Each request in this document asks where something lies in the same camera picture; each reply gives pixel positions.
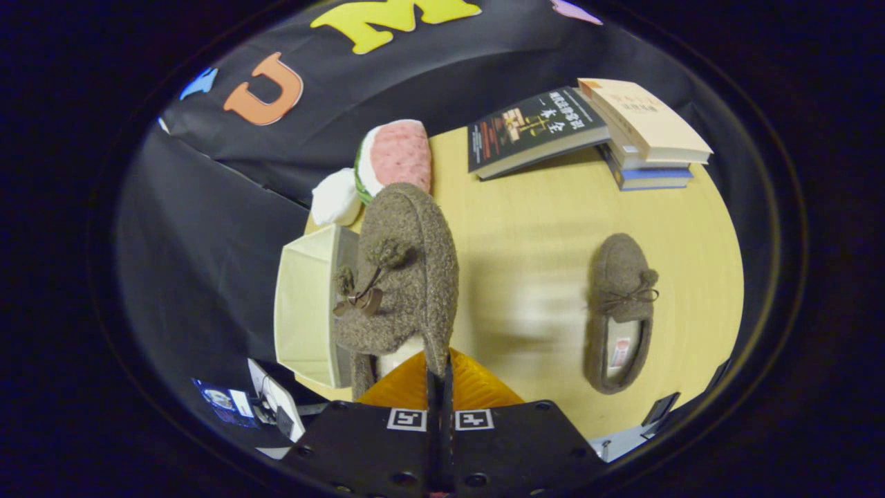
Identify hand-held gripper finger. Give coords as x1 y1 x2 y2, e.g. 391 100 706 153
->
442 348 609 498
283 349 443 498

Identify blue cover book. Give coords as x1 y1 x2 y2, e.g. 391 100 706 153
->
600 144 694 192

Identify beige cover book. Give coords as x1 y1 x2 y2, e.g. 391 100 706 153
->
577 77 714 165

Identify brown fuzzy slipper shoe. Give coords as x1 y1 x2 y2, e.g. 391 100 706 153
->
332 182 460 402
584 233 660 396

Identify white plush toy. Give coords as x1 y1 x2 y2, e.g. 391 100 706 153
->
310 168 362 228

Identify black cover book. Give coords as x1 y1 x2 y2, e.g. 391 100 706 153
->
467 86 613 181

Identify small black block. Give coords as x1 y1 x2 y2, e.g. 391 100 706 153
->
640 391 682 427

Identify watermelon slice plush toy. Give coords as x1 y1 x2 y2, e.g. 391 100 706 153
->
354 119 434 206

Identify blue printed card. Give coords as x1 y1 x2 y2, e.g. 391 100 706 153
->
192 377 258 427

